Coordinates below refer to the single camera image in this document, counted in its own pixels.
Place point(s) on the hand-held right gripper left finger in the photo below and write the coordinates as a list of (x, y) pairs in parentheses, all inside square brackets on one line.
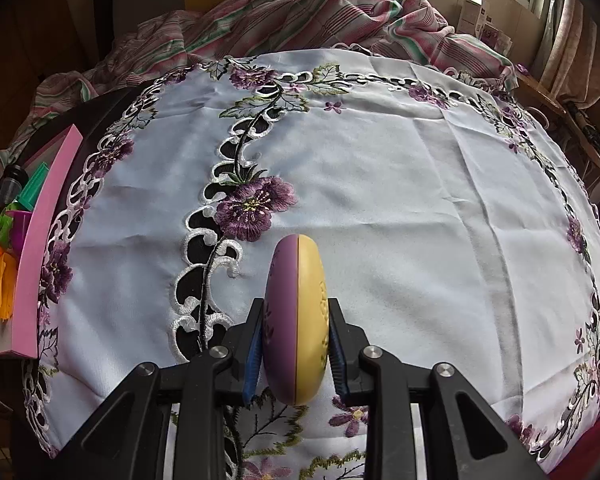
[(252, 365)]

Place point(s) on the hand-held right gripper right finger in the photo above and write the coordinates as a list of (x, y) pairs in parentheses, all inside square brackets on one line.
[(337, 367)]

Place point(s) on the purple and yellow egg toy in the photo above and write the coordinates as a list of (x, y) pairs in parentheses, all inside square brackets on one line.
[(295, 310)]

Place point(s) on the pink cardboard box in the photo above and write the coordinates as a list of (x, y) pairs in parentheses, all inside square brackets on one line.
[(35, 260)]

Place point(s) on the yellow toy block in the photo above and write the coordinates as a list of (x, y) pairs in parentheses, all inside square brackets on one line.
[(6, 295)]

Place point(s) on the magenta suction cup toy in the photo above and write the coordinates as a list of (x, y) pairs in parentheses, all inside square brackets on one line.
[(20, 227)]

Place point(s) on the orange toy block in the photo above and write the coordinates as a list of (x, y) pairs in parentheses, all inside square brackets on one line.
[(0, 260)]

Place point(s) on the teal green stamp toy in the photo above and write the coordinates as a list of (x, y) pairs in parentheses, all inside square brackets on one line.
[(34, 187)]

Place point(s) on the light green round toy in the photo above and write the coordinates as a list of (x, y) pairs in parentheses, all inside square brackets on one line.
[(7, 217)]

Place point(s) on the clear jar with black lid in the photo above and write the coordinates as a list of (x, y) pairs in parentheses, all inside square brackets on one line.
[(12, 182)]

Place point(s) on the white embroidered floral tablecloth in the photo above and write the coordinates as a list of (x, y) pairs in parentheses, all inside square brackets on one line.
[(405, 210)]

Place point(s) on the red cloth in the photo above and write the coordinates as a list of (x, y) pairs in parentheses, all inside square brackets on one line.
[(595, 440)]

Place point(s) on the wooden nightstand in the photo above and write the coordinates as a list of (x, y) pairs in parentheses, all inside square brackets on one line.
[(545, 95)]

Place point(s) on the pink striped blanket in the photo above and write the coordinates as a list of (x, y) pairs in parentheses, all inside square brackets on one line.
[(290, 15)]

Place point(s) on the pink patterned small box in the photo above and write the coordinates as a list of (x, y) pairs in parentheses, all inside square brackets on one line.
[(495, 37)]

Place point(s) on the white carton box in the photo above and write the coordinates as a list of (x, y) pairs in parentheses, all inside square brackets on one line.
[(472, 12)]

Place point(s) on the beige patterned curtain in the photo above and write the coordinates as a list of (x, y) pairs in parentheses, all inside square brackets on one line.
[(565, 40)]

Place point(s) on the wooden wardrobe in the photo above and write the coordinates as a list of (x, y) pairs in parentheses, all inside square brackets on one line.
[(40, 20)]

